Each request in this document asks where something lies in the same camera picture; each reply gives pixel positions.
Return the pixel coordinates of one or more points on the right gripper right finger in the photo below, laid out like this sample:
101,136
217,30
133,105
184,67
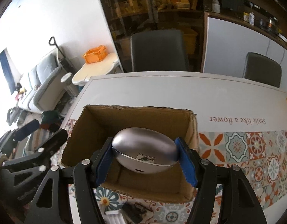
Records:
218,186

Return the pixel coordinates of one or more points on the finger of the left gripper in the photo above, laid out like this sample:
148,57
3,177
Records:
45,144
11,138

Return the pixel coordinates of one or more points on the silver egg-shaped case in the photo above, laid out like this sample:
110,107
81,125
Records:
144,151

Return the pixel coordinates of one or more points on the white battery charger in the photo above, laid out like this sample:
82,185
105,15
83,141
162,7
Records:
114,217

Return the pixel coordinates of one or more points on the brown cardboard box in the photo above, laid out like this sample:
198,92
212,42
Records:
100,123

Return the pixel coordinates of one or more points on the patterned table runner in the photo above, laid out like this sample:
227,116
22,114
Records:
84,175

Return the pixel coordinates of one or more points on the black rectangular device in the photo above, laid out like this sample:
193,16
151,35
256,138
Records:
136,213

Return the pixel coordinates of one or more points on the grey sofa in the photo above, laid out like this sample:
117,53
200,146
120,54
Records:
42,85

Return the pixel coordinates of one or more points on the white cylindrical air purifier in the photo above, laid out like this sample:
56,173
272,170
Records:
70,88

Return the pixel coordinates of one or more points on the upright vacuum cleaner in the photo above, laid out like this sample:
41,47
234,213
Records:
62,59

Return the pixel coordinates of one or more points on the cream side table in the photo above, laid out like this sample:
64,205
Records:
106,66

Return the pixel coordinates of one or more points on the orange plastic crate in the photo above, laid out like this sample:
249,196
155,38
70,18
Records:
95,55

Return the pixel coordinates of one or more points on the dark dining chair right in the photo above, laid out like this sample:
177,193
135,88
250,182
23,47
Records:
262,69

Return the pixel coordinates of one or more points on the dark dining chair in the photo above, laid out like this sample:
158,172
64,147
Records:
158,50
262,69

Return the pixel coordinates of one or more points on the dark dining chair left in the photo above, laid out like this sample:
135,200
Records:
158,50

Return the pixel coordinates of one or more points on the dark glass display cabinet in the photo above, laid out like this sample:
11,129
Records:
127,17

